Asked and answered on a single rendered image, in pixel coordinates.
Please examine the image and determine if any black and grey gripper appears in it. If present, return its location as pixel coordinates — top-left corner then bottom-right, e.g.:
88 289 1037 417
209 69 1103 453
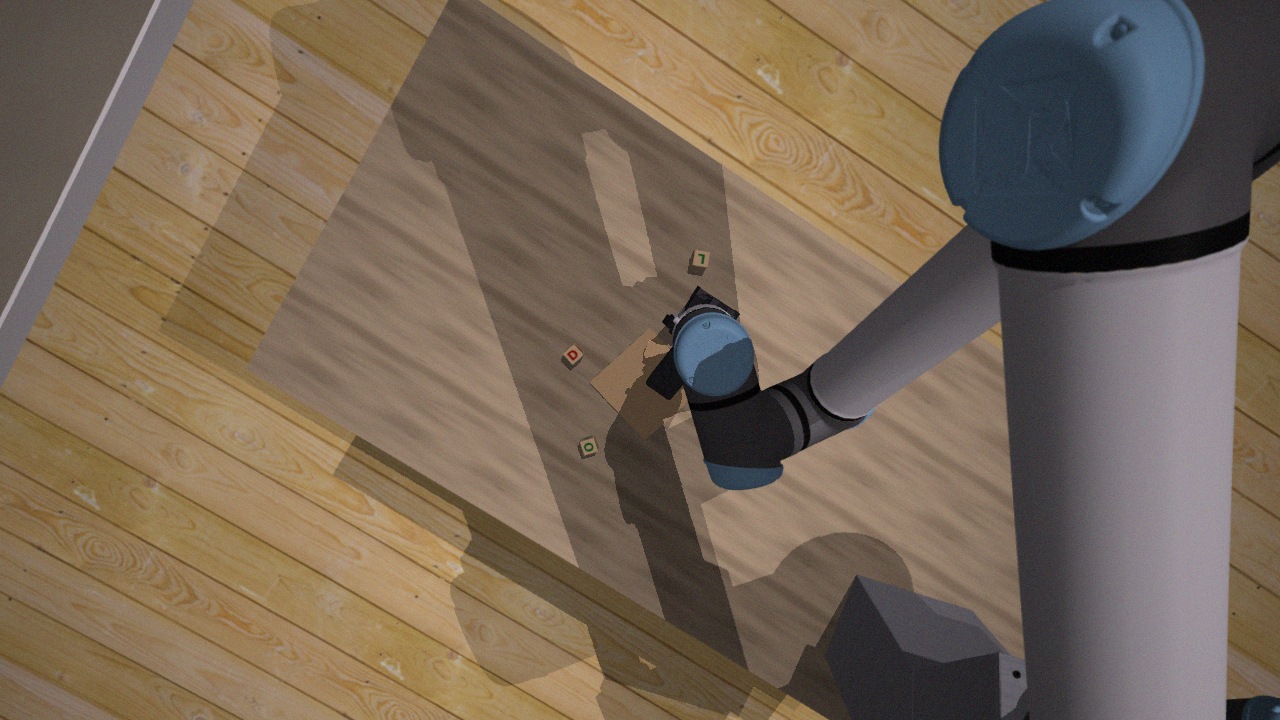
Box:
663 286 740 334

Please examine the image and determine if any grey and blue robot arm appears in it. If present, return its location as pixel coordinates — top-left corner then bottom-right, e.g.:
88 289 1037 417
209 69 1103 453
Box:
646 0 1280 720

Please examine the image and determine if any tan square mat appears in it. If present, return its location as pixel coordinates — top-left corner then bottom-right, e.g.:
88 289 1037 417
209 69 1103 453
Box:
590 328 689 439

